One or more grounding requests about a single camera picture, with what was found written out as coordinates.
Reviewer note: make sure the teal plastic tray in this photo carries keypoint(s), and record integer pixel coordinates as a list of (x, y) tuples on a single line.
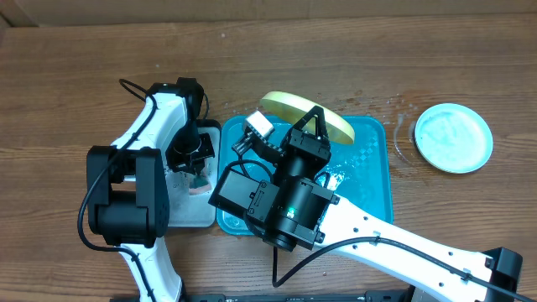
[(359, 172)]

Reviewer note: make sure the pink and green sponge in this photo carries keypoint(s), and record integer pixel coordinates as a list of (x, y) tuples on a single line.
[(199, 183)]

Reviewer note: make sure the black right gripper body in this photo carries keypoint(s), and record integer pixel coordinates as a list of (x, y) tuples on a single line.
[(309, 145)]

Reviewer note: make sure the black tray with soapy water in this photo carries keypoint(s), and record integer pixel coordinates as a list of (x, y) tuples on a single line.
[(187, 211)]

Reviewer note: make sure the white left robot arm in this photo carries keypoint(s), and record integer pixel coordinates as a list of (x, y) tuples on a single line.
[(126, 206)]

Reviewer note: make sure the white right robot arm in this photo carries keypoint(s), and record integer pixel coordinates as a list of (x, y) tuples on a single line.
[(272, 188)]

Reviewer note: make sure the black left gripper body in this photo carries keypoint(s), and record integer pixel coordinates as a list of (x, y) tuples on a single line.
[(190, 149)]

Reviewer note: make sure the light blue plate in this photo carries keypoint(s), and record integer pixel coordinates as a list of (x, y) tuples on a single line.
[(453, 138)]

